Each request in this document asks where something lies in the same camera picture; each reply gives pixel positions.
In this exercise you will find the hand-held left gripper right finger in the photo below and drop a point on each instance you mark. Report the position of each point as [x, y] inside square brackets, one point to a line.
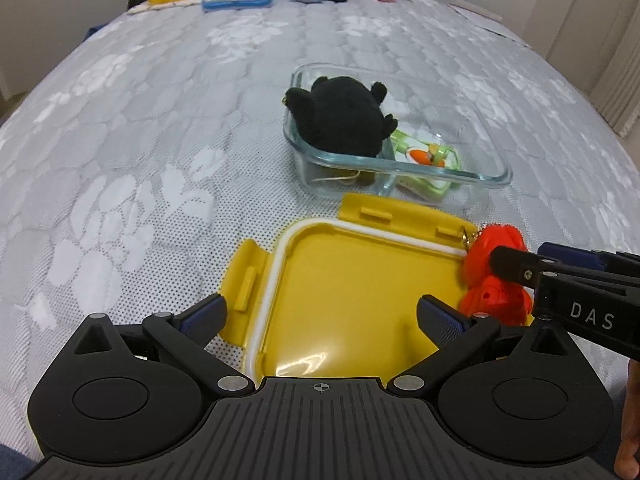
[442, 322]

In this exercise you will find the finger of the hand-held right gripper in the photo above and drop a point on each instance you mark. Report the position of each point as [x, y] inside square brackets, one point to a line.
[510, 262]
[570, 254]

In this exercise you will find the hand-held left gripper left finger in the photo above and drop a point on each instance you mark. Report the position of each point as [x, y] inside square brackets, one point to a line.
[202, 317]

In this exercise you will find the yellow plastic container lid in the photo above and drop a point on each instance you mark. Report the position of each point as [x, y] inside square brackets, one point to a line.
[340, 300]

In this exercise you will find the clear glass container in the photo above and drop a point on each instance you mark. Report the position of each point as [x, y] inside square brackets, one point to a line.
[452, 115]

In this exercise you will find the person's right hand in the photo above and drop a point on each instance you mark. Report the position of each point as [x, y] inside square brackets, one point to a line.
[631, 460]

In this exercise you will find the grey patterned mattress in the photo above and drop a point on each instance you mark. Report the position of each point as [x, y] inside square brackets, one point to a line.
[150, 135]

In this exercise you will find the beige curtain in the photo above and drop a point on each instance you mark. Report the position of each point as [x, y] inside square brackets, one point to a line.
[600, 35]

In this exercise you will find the black plush toy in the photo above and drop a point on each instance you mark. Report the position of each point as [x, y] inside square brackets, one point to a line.
[340, 110]

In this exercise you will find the person's blue jeans leg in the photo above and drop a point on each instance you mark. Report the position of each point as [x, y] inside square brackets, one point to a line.
[12, 465]

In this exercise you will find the patterned cloth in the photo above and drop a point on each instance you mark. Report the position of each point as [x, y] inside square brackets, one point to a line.
[165, 6]

